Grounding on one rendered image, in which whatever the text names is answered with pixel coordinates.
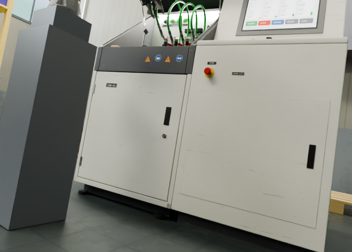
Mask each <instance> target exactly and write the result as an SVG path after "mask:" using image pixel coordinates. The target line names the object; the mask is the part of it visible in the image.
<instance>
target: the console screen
mask: <svg viewBox="0 0 352 252"><path fill-rule="evenodd" d="M326 3H327V0H244V1H243V5H242V8H241V12H240V17H239V22H238V26H237V31H236V35H235V36H259V35H293V34H322V33H323V30H324V20H325V12H326Z"/></svg>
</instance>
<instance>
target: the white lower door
mask: <svg viewBox="0 0 352 252"><path fill-rule="evenodd" d="M186 80H187V75H182V74H154V73H127V72H99V71H97V74H96V79H95V84H94V85H93V91H92V93H93V96H92V102H91V108H90V113H89V119H88V123H87V128H86V134H85V140H84V145H83V151H82V156H81V157H80V162H79V166H80V168H79V173H78V177H82V178H86V179H89V180H93V181H96V182H100V183H104V184H108V185H111V186H114V187H118V188H121V189H125V190H128V191H132V192H136V193H139V194H143V195H147V196H150V197H153V198H156V199H160V200H164V201H168V195H169V189H170V182H171V176H172V169H173V163H174V156H175V150H176V145H177V139H178V132H179V126H180V119H181V113H182V106H183V100H184V93H185V86H186Z"/></svg>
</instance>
